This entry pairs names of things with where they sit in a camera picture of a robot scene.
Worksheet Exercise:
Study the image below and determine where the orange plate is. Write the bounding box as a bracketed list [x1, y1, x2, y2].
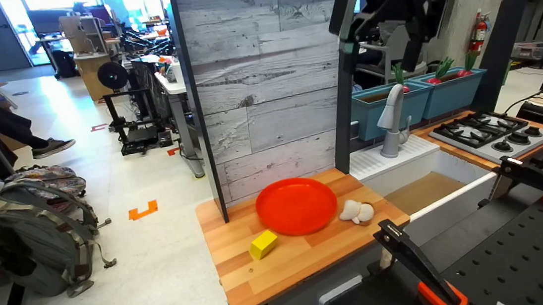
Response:
[253, 174, 341, 241]

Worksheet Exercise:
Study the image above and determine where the toy radish with green leaves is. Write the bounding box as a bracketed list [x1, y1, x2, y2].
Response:
[391, 61, 411, 94]
[423, 56, 458, 86]
[455, 52, 480, 78]

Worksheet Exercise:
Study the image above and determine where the white toy sink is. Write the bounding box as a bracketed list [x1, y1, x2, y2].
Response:
[348, 127, 503, 252]

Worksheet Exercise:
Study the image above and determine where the black clamp with orange grip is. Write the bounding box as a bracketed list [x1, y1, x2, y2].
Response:
[473, 152, 543, 222]
[371, 212, 470, 305]

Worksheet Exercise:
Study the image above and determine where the white desk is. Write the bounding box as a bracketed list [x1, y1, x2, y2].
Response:
[153, 61, 206, 182]

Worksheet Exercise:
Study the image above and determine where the white rod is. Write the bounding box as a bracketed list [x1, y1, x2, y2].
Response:
[405, 171, 501, 223]

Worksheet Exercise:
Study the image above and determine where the blue planter box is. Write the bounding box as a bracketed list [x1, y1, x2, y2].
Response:
[410, 65, 492, 121]
[349, 79, 438, 143]

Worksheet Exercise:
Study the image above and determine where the yellow block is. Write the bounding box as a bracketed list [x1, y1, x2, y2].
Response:
[247, 229, 281, 262]

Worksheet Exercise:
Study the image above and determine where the red fire extinguisher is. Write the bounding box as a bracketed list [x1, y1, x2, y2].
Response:
[464, 8, 495, 57]

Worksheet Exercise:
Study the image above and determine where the white plush object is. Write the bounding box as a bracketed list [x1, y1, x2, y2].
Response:
[338, 197, 376, 228]

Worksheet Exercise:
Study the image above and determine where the wooden cabinet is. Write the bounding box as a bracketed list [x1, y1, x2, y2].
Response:
[73, 51, 116, 103]

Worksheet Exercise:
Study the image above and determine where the grey toy stove burner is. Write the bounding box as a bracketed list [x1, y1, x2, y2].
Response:
[426, 105, 543, 171]

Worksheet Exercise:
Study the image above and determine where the toy kitchen with wooden counter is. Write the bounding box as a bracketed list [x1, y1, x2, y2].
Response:
[170, 0, 543, 305]

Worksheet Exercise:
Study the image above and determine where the grey toy tap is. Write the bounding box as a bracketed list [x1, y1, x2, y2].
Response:
[373, 83, 416, 159]

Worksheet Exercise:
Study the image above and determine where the black 3D printer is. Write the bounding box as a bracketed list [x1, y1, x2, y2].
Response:
[96, 56, 175, 159]

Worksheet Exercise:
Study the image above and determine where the patterned bag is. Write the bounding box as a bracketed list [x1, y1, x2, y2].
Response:
[1, 160, 90, 219]

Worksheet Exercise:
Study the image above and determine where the grey green backpack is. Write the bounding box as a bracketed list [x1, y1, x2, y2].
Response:
[0, 169, 121, 305]

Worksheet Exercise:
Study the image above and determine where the grey chair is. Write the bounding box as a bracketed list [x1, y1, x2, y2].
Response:
[352, 17, 430, 86]

